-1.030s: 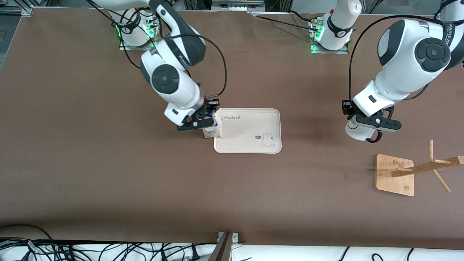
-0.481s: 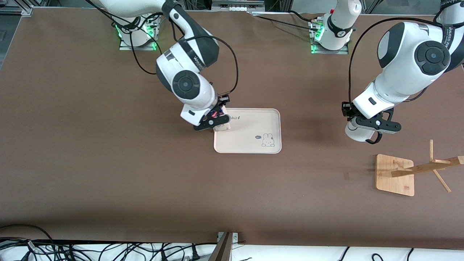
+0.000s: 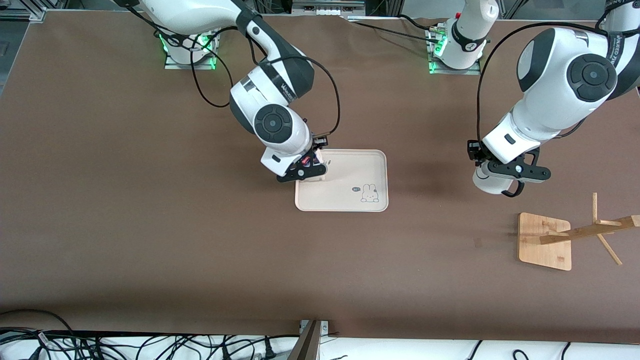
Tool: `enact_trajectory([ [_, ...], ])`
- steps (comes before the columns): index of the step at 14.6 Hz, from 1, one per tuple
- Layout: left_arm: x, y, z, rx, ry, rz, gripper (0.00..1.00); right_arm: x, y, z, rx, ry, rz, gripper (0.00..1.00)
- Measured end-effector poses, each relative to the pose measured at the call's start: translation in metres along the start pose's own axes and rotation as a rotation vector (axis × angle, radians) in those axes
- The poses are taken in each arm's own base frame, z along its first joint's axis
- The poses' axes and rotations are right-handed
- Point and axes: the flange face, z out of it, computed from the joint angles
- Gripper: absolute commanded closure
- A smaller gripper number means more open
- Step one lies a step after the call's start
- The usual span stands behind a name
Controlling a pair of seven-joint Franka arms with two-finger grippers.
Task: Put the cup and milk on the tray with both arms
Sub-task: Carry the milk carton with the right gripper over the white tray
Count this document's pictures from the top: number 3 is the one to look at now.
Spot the blue white milk carton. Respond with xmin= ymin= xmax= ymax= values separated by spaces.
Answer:
xmin=299 ymin=149 xmax=332 ymax=182

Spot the white smiley mug black handle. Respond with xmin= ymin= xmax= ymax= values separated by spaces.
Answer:
xmin=472 ymin=164 xmax=526 ymax=199

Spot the white tray with rabbit print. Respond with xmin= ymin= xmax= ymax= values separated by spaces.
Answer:
xmin=295 ymin=149 xmax=389 ymax=213

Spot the wooden mug stand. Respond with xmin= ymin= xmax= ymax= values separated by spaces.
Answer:
xmin=517 ymin=192 xmax=640 ymax=272

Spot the grey metal equipment box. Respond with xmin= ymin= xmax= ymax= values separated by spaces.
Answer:
xmin=291 ymin=0 xmax=367 ymax=16

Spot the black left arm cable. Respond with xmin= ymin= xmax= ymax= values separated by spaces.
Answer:
xmin=475 ymin=22 xmax=610 ymax=147

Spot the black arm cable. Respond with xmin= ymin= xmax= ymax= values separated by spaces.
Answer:
xmin=119 ymin=4 xmax=342 ymax=137
xmin=475 ymin=22 xmax=610 ymax=147

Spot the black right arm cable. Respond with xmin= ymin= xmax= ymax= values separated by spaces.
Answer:
xmin=119 ymin=4 xmax=342 ymax=137

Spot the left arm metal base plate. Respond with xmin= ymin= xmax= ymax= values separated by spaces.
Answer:
xmin=426 ymin=25 xmax=482 ymax=76

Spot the black cable across table edge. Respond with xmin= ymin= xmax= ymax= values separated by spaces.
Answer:
xmin=344 ymin=14 xmax=442 ymax=44

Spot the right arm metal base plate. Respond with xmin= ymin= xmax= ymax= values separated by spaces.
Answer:
xmin=164 ymin=30 xmax=218 ymax=71

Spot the dark metal camera post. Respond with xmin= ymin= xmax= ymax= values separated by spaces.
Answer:
xmin=287 ymin=319 xmax=331 ymax=360

